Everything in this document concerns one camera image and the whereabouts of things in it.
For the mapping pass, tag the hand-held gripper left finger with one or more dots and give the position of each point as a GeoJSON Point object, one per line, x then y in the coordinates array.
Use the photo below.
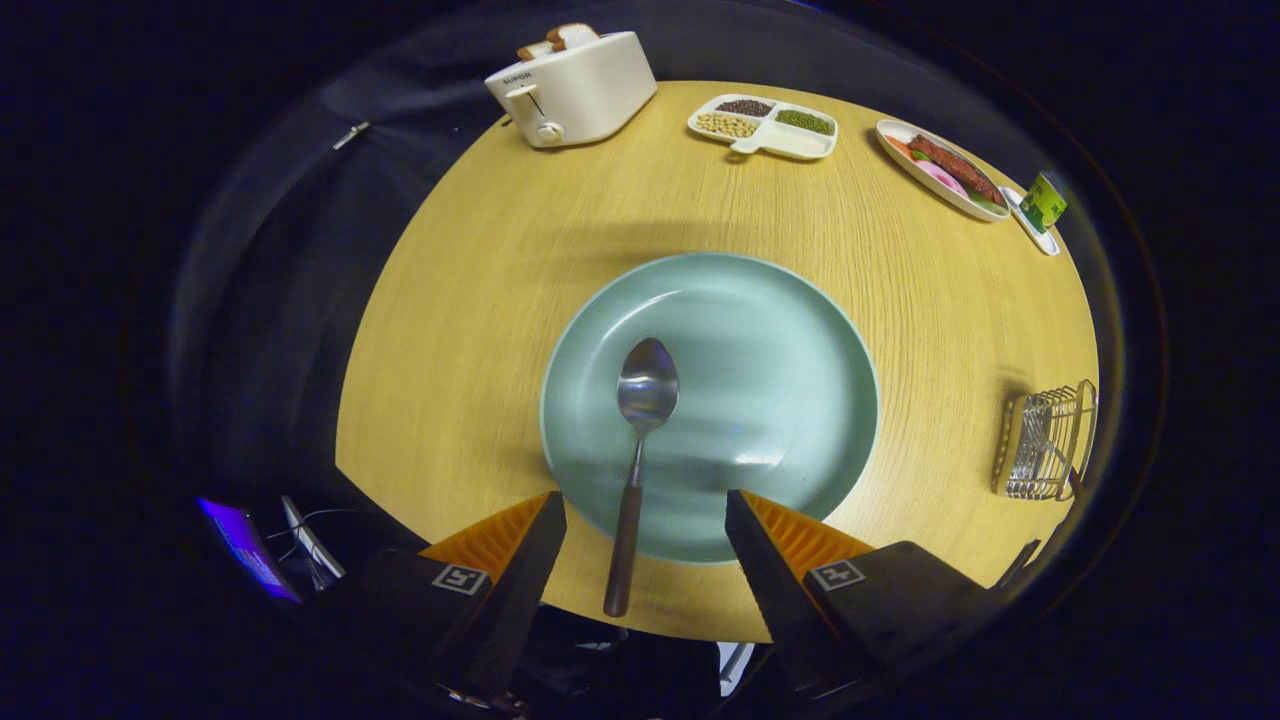
{"type": "Point", "coordinates": [525, 590]}

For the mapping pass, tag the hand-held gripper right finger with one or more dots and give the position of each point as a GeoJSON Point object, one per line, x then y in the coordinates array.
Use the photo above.
{"type": "Point", "coordinates": [775, 590]}

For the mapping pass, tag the teal round plate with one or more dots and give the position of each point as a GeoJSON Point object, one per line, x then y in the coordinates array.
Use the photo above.
{"type": "Point", "coordinates": [770, 380]}

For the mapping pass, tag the white-edged laptop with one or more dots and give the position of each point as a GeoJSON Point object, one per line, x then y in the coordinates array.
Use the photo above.
{"type": "Point", "coordinates": [312, 540]}

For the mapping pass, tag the purple glowing screen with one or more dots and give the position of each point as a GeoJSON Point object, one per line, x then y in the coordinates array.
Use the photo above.
{"type": "Point", "coordinates": [245, 545]}

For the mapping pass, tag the white square coaster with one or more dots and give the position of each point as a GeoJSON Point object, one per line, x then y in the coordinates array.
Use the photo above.
{"type": "Point", "coordinates": [1040, 240]}

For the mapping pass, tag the green lettuce leaf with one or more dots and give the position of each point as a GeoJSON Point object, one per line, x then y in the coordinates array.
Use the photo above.
{"type": "Point", "coordinates": [988, 202]}

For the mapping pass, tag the pink round food slice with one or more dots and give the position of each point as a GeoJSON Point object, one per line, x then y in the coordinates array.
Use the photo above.
{"type": "Point", "coordinates": [940, 178]}

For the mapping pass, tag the white divided dish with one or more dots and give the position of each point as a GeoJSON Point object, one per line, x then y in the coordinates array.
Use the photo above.
{"type": "Point", "coordinates": [790, 143]}

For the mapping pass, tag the brown meat slices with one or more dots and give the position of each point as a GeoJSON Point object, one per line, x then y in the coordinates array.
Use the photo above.
{"type": "Point", "coordinates": [955, 168]}

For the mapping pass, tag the orange carrot piece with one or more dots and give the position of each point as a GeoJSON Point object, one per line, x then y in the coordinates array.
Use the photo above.
{"type": "Point", "coordinates": [897, 146]}

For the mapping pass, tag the pile of yellow soybeans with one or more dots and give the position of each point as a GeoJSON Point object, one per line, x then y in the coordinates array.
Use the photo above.
{"type": "Point", "coordinates": [726, 125]}

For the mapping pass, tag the pile of green beans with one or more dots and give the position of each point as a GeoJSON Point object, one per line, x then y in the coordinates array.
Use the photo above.
{"type": "Point", "coordinates": [804, 122]}

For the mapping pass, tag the green label water bottle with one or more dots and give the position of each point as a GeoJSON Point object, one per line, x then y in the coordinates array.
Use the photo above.
{"type": "Point", "coordinates": [1043, 203]}

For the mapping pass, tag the white food plate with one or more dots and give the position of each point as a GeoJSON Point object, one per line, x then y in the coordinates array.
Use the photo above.
{"type": "Point", "coordinates": [890, 127]}

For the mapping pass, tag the pile of dark beans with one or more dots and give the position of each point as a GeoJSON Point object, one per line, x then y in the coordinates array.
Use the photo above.
{"type": "Point", "coordinates": [743, 107]}

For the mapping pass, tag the silver cloth clip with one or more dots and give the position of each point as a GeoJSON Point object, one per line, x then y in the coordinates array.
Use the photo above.
{"type": "Point", "coordinates": [351, 135]}

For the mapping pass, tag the white toaster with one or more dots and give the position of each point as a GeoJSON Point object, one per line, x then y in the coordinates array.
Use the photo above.
{"type": "Point", "coordinates": [590, 90]}

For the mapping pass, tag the toasted bread slice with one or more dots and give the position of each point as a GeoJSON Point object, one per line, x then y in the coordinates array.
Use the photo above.
{"type": "Point", "coordinates": [533, 50]}
{"type": "Point", "coordinates": [572, 36]}

